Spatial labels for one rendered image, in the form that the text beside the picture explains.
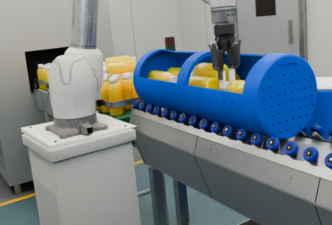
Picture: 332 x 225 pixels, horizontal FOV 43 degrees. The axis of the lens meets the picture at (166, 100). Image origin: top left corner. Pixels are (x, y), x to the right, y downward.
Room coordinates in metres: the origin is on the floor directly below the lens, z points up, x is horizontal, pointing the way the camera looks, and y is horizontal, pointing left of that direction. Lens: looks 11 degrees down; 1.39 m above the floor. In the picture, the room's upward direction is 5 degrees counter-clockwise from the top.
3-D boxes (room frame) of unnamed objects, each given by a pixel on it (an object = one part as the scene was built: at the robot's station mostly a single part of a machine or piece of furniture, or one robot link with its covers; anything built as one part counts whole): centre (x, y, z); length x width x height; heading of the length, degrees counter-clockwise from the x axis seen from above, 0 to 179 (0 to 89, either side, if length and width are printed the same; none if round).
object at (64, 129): (1.51, 0.33, 1.04); 0.22 x 0.18 x 0.06; 33
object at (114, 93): (2.21, 0.27, 0.99); 0.07 x 0.07 x 0.19
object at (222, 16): (1.55, -0.23, 1.37); 0.09 x 0.09 x 0.06
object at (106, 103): (2.85, 0.68, 0.96); 1.60 x 0.01 x 0.03; 30
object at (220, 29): (1.55, -0.23, 1.30); 0.08 x 0.07 x 0.09; 120
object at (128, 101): (2.26, 0.10, 0.96); 0.40 x 0.01 x 0.03; 120
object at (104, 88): (2.32, 0.33, 0.99); 0.07 x 0.07 x 0.19
